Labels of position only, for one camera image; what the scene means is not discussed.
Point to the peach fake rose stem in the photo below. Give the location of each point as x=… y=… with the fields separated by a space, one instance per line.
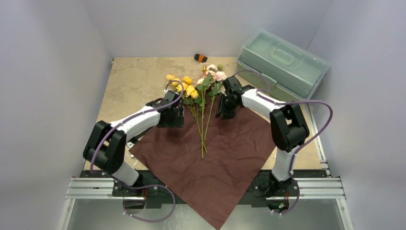
x=202 y=86

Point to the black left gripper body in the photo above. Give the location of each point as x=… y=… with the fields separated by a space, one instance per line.
x=175 y=119

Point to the small orange black object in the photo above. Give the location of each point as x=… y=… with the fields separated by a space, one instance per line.
x=200 y=58

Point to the dark red wrapping paper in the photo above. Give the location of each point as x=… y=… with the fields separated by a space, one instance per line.
x=237 y=149

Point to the yellow fake flower stem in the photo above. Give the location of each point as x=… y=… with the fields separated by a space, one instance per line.
x=186 y=86

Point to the green plastic toolbox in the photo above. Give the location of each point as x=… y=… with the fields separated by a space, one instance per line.
x=288 y=71

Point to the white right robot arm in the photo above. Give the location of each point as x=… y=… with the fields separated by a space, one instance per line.
x=289 y=129

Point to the pink fake rose stem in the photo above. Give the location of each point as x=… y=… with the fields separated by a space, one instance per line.
x=217 y=76

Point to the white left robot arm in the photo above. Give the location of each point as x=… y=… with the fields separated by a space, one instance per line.
x=106 y=145

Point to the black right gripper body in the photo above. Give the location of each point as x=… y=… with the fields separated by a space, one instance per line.
x=226 y=106

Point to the aluminium frame rail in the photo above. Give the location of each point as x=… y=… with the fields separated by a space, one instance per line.
x=325 y=209

